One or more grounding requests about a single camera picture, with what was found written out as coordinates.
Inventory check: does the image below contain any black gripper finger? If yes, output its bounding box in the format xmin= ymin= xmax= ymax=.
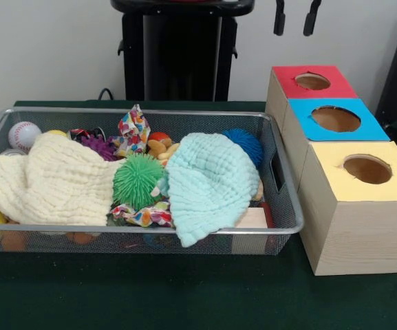
xmin=303 ymin=0 xmax=323 ymax=37
xmin=272 ymin=0 xmax=286 ymax=36

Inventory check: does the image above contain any blue spiky rubber ball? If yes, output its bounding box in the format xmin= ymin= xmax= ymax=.
xmin=222 ymin=129 xmax=264 ymax=169

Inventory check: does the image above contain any mint green waffle cloth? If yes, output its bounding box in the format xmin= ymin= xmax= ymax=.
xmin=156 ymin=132 xmax=261 ymax=249

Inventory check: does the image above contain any green spiky rubber ball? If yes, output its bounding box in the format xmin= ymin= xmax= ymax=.
xmin=111 ymin=153 xmax=167 ymax=211

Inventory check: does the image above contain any wooden box with three holes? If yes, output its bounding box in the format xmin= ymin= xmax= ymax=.
xmin=265 ymin=65 xmax=397 ymax=276

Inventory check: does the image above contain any light wooden cube block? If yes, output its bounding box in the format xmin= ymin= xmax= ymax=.
xmin=230 ymin=208 xmax=270 ymax=255

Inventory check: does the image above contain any purple spiky rubber ball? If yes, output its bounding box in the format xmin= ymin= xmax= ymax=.
xmin=79 ymin=133 xmax=120 ymax=162

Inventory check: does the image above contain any cream waffle cloth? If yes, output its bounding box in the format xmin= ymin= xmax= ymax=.
xmin=0 ymin=132 xmax=130 ymax=227

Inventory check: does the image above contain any white baseball with red stitches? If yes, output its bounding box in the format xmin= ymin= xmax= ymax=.
xmin=8 ymin=121 xmax=43 ymax=154

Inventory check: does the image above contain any black cable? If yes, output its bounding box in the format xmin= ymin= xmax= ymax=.
xmin=98 ymin=88 xmax=117 ymax=102

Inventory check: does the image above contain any shallow wire mesh bin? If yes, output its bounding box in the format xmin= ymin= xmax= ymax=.
xmin=0 ymin=106 xmax=305 ymax=256

